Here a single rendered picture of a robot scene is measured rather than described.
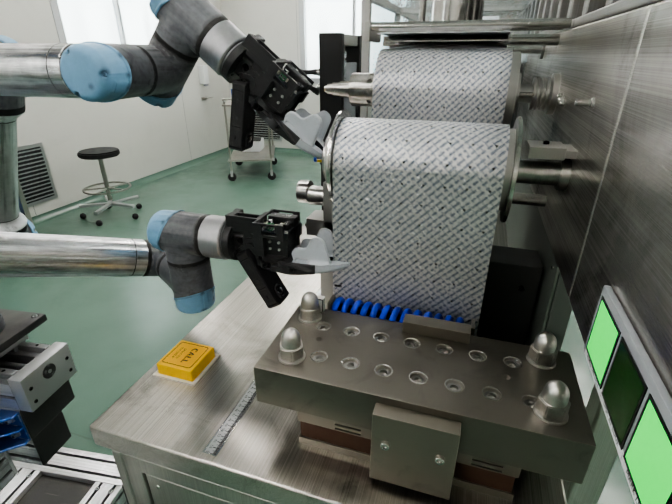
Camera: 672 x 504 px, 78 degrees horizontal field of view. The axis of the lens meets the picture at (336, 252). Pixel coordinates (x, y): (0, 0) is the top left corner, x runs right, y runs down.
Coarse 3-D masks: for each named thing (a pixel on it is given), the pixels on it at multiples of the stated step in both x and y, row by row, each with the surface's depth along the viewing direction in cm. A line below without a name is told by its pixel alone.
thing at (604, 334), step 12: (600, 312) 36; (600, 324) 35; (612, 324) 33; (600, 336) 35; (612, 336) 32; (588, 348) 37; (600, 348) 34; (612, 348) 32; (600, 360) 34; (600, 372) 34
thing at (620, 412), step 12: (624, 348) 30; (624, 360) 30; (612, 372) 31; (624, 372) 29; (636, 372) 28; (612, 384) 31; (624, 384) 29; (636, 384) 27; (612, 396) 31; (624, 396) 29; (636, 396) 27; (612, 408) 30; (624, 408) 29; (624, 420) 28; (624, 432) 28
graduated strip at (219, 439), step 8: (320, 288) 99; (248, 392) 68; (240, 400) 67; (248, 400) 67; (240, 408) 65; (232, 416) 64; (240, 416) 64; (224, 424) 62; (232, 424) 62; (216, 432) 61; (224, 432) 61; (216, 440) 60; (224, 440) 60; (208, 448) 59; (216, 448) 59
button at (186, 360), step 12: (180, 348) 75; (192, 348) 75; (204, 348) 75; (168, 360) 72; (180, 360) 72; (192, 360) 72; (204, 360) 73; (168, 372) 71; (180, 372) 70; (192, 372) 70
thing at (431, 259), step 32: (352, 224) 64; (384, 224) 62; (416, 224) 60; (448, 224) 59; (480, 224) 58; (352, 256) 66; (384, 256) 64; (416, 256) 63; (448, 256) 61; (480, 256) 59; (352, 288) 68; (384, 288) 67; (416, 288) 65; (448, 288) 63; (480, 288) 61
